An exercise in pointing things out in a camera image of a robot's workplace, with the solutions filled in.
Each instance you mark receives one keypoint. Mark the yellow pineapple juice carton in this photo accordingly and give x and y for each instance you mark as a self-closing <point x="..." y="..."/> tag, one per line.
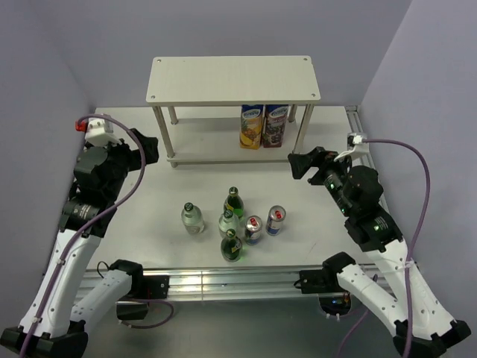
<point x="251" y="122"/>

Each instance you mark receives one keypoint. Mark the purple grape juice carton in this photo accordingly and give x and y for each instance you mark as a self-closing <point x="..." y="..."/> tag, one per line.
<point x="274" y="125"/>

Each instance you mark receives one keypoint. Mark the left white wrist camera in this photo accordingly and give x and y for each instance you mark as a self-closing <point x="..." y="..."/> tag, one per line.
<point x="98" y="132"/>

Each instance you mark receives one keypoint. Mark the blue silver energy drink can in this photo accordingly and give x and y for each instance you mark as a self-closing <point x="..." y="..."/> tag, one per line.
<point x="253" y="230"/>

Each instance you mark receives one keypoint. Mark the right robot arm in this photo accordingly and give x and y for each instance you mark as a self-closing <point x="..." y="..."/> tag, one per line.
<point x="418" y="324"/>

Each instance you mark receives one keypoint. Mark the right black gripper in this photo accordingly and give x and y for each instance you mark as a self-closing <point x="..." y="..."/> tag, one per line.
<point x="324" y="159"/>

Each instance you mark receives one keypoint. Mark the white two-tier shelf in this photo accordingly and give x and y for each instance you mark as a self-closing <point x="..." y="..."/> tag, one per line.
<point x="197" y="100"/>

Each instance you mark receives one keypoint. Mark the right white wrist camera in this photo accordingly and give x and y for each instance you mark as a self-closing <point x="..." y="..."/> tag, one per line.
<point x="357" y="147"/>

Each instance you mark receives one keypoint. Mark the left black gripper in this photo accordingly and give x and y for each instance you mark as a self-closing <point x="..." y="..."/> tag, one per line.
<point x="134" y="154"/>

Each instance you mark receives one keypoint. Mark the clear glass water bottle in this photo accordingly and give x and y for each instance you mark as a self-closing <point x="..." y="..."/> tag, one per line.
<point x="192" y="218"/>

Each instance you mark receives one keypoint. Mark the aluminium front rail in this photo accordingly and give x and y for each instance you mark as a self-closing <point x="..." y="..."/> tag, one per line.
<point x="222" y="284"/>

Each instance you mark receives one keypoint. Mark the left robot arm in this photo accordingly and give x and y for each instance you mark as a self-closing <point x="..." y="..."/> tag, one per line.
<point x="55" y="324"/>

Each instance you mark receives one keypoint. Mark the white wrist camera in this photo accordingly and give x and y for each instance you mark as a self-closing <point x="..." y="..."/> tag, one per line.
<point x="357" y="147"/>
<point x="98" y="132"/>

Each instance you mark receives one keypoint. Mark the green glass bottle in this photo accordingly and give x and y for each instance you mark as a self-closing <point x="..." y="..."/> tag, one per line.
<point x="231" y="246"/>
<point x="234" y="203"/>

